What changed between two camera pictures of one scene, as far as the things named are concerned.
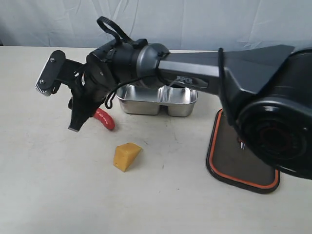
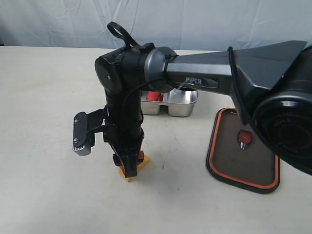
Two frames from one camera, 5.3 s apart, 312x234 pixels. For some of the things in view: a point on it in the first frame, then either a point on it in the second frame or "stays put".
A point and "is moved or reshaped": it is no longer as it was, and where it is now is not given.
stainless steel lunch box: (147, 100) stays put
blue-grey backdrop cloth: (178, 25) stays put
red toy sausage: (105, 118) -> (154, 95)
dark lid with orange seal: (229, 161) stays put
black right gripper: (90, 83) -> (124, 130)
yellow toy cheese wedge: (125, 154) is moved or reshaped
